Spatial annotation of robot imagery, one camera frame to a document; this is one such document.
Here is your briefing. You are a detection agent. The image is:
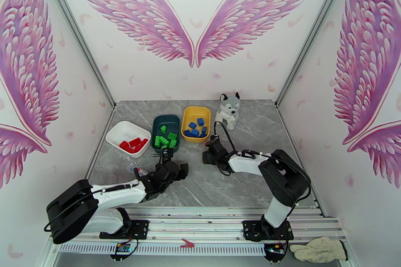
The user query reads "grey white husky plush toy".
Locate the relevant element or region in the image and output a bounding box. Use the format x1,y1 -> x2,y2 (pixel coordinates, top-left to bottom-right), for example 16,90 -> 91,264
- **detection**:
214,91 -> 241,131

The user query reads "aluminium corner post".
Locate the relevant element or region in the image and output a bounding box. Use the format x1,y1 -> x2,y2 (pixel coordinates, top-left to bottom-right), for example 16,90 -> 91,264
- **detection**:
36,0 -> 117,108
275,0 -> 356,107

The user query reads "white plastic container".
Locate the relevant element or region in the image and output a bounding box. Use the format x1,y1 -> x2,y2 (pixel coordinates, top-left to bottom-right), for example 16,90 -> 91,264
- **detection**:
105,121 -> 151,158

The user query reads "white slotted cable duct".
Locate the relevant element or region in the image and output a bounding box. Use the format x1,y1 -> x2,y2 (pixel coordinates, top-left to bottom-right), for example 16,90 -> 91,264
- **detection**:
59,241 -> 267,256

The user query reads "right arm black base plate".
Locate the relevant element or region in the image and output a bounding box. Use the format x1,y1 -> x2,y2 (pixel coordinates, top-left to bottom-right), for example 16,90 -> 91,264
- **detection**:
243,219 -> 294,241

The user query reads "dark teal plastic container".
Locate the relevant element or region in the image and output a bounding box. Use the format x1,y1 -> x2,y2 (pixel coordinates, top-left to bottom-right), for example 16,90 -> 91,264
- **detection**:
151,114 -> 181,153

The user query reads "cream work glove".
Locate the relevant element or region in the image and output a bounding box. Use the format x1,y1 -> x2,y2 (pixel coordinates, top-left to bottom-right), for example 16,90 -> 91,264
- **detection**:
289,236 -> 349,262

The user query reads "right wrist black camera cable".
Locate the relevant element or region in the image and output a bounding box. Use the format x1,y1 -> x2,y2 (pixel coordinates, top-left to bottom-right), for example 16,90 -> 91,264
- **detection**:
214,121 -> 238,155

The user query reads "yellow plastic container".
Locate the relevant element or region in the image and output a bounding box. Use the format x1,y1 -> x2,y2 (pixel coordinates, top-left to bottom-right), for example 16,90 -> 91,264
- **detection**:
181,106 -> 212,143

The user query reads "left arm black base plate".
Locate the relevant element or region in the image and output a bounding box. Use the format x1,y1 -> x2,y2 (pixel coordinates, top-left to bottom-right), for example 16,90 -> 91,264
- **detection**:
100,219 -> 149,240

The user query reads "aluminium rail frame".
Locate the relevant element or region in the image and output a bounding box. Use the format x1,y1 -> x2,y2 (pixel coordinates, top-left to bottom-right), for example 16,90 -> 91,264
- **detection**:
48,206 -> 348,243

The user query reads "small clear red-labelled packet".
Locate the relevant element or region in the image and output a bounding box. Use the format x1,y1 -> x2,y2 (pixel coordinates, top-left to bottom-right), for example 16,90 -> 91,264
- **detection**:
126,163 -> 149,178

